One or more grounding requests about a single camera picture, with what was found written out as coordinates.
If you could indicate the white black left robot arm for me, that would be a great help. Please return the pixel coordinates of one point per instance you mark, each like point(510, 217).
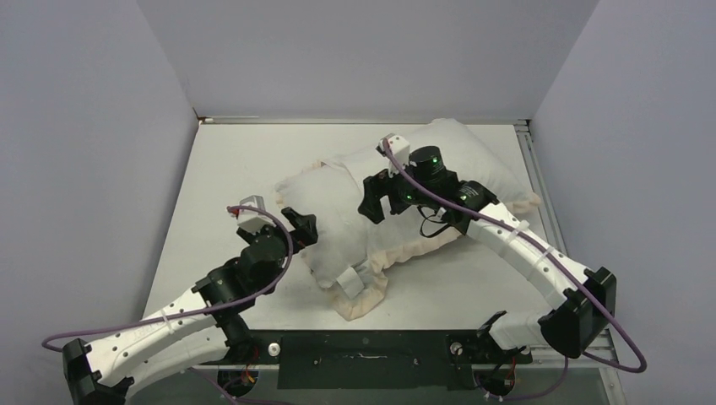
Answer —
point(203, 324)

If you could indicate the aluminium frame rail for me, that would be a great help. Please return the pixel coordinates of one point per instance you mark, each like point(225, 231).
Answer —
point(456, 287)

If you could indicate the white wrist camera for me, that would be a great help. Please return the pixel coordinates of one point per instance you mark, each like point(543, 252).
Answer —
point(397, 150)
point(250, 214)

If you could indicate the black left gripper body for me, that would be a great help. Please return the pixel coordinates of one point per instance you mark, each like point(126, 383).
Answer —
point(249, 236)

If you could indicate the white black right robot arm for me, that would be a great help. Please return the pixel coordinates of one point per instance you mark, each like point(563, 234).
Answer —
point(580, 299)

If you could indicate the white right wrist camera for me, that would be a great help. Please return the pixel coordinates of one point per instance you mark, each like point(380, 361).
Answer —
point(397, 150)

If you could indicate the white pillow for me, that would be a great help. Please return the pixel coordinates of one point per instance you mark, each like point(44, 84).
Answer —
point(463, 151)

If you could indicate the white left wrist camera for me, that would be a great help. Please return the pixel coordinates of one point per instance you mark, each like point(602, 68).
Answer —
point(250, 214)

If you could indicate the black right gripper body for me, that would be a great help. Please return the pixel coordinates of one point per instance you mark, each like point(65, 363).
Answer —
point(401, 191)

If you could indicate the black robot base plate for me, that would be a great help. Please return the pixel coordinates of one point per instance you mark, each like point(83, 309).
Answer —
point(363, 359)

